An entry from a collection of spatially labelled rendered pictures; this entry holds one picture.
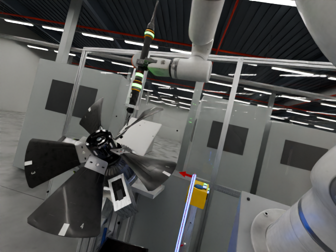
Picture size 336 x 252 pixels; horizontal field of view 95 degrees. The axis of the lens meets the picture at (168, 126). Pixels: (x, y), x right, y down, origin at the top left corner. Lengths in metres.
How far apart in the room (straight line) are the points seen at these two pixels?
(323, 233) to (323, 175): 0.15
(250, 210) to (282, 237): 0.13
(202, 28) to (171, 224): 1.41
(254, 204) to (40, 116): 3.42
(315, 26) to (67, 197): 0.75
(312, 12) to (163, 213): 1.47
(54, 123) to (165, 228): 2.57
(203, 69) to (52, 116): 3.03
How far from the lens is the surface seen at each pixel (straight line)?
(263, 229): 0.56
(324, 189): 0.24
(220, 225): 1.47
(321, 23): 0.29
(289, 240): 0.46
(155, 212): 1.56
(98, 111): 0.95
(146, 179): 0.60
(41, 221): 0.70
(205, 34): 0.56
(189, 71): 0.65
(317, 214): 0.36
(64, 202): 0.70
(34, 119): 3.63
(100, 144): 0.74
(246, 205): 0.59
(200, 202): 0.89
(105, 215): 0.86
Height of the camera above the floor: 1.34
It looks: 1 degrees up
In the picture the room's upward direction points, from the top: 13 degrees clockwise
